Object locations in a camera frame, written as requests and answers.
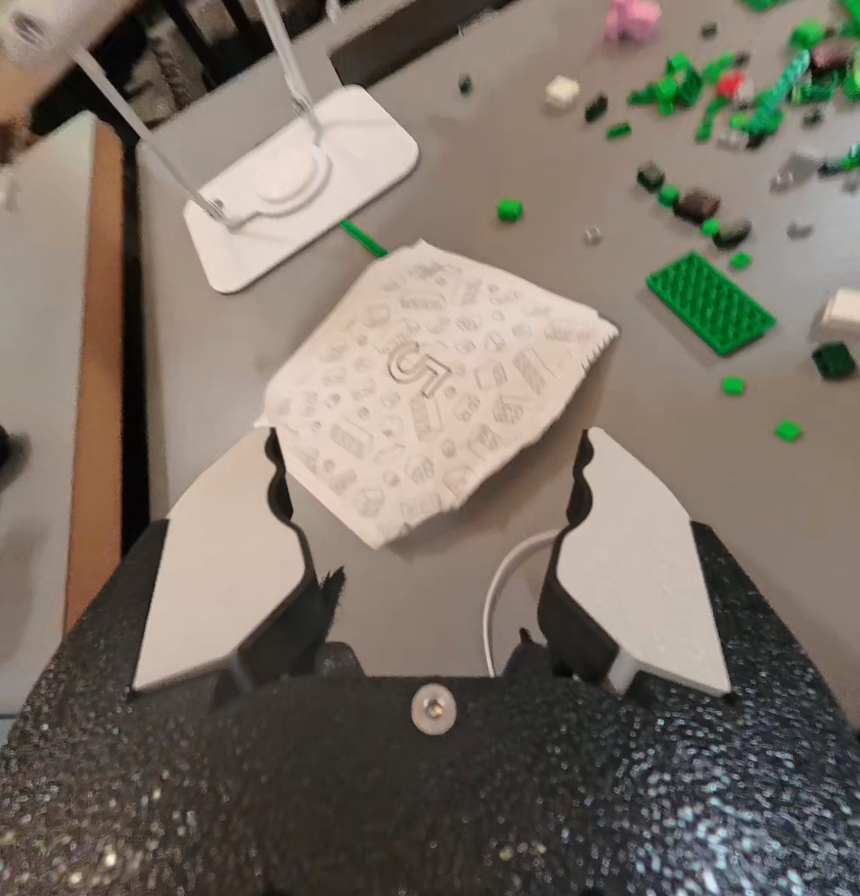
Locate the black desk cable cover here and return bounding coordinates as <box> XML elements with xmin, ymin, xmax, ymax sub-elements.
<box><xmin>328</xmin><ymin>0</ymin><xmax>522</xmax><ymax>88</ymax></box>

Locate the large white toy brick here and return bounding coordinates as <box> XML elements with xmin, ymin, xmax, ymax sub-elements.
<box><xmin>815</xmin><ymin>287</ymin><xmax>860</xmax><ymax>333</ymax></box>

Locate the grey desk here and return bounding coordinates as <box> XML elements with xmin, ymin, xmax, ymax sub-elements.
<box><xmin>125</xmin><ymin>0</ymin><xmax>860</xmax><ymax>736</ymax></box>

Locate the dark green sloped toy brick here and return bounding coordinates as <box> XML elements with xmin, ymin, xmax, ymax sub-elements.
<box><xmin>811</xmin><ymin>342</ymin><xmax>859</xmax><ymax>381</ymax></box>

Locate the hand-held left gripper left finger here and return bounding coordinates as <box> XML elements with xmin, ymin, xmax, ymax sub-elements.
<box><xmin>131</xmin><ymin>427</ymin><xmax>347</xmax><ymax>704</ymax></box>

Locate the pile of green toy bricks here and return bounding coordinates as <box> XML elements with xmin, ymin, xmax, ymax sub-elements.
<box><xmin>584</xmin><ymin>0</ymin><xmax>860</xmax><ymax>270</ymax></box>

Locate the white cable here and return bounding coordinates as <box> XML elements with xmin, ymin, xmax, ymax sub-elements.
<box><xmin>483</xmin><ymin>530</ymin><xmax>560</xmax><ymax>678</ymax></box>

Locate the pink toy pig figure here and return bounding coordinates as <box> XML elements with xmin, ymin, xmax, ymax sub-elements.
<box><xmin>603</xmin><ymin>0</ymin><xmax>663</xmax><ymax>41</ymax></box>

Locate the wood-edged pale desk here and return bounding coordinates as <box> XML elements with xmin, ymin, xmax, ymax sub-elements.
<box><xmin>0</xmin><ymin>112</ymin><xmax>127</xmax><ymax>718</ymax></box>

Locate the white book stand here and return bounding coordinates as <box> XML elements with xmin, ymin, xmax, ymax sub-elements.
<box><xmin>71</xmin><ymin>0</ymin><xmax>330</xmax><ymax>232</ymax></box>

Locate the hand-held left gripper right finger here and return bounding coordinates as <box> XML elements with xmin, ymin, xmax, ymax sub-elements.
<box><xmin>537</xmin><ymin>427</ymin><xmax>733</xmax><ymax>699</ymax></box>

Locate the dark brown toy tile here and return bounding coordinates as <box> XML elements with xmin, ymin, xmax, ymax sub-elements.
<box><xmin>675</xmin><ymin>188</ymin><xmax>722</xmax><ymax>225</ymax></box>

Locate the white printed paper bag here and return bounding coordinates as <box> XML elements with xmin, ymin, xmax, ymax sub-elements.
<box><xmin>253</xmin><ymin>239</ymin><xmax>621</xmax><ymax>552</ymax></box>

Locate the long narrow green toy plate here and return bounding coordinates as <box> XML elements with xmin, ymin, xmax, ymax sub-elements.
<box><xmin>339</xmin><ymin>218</ymin><xmax>390</xmax><ymax>259</ymax></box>

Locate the large green toy plate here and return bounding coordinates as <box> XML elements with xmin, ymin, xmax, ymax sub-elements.
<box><xmin>644</xmin><ymin>251</ymin><xmax>778</xmax><ymax>358</ymax></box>

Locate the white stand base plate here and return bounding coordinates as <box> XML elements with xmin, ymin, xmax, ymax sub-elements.
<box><xmin>183</xmin><ymin>84</ymin><xmax>421</xmax><ymax>295</ymax></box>

